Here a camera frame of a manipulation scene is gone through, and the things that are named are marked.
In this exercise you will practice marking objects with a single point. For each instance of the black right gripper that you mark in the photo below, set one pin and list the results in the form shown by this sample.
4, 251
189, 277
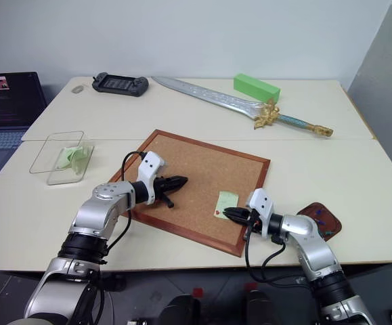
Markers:
252, 220

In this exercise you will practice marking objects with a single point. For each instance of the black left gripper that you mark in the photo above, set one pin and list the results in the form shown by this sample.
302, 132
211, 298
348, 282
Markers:
159, 189

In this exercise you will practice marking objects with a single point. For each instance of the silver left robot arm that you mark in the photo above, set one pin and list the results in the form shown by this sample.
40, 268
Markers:
94, 216

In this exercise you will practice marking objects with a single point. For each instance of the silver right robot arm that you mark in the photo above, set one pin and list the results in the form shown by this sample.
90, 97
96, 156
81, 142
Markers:
314, 250

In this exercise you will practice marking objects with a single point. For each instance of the green sticky note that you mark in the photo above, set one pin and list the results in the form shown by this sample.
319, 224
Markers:
225, 203

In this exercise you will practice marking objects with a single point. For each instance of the brown leather tray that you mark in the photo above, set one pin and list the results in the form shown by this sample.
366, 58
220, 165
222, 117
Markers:
327, 220

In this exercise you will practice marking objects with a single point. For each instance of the crumpled green note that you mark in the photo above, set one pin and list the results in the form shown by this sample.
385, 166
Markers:
81, 159
65, 157

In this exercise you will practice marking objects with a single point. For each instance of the clear plastic box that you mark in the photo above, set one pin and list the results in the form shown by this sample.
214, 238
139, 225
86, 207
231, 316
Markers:
60, 157

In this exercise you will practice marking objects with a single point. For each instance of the wood-framed cork board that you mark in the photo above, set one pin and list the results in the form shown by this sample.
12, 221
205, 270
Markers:
195, 169

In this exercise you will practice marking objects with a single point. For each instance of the blue pushpin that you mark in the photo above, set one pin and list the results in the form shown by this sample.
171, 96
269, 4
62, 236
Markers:
318, 212
321, 222

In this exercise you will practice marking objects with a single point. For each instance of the dark rounded shape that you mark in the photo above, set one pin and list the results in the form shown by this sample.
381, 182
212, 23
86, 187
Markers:
182, 309
260, 306

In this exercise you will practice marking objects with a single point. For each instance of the silver toy sword gold hilt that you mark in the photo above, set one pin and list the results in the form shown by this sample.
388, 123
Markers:
229, 100

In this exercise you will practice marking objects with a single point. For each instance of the black handheld game console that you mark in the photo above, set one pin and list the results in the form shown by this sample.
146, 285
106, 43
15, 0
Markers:
120, 84

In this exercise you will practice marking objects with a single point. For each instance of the green rectangular block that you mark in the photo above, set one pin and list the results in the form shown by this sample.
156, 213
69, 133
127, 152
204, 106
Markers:
256, 86

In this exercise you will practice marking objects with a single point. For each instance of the small grey oval disc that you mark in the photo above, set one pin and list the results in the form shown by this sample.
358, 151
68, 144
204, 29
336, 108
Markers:
78, 89

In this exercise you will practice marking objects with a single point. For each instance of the open laptop dark screen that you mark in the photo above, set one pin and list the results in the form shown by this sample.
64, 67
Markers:
6, 101

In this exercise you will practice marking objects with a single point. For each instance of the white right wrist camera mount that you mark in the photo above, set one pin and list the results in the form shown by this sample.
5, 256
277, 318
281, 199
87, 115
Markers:
261, 204

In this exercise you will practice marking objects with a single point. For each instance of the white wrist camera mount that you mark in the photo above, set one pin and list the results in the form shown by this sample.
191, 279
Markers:
150, 167
261, 204

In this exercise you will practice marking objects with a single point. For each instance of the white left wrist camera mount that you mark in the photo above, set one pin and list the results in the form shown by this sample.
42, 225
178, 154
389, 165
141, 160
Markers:
150, 167

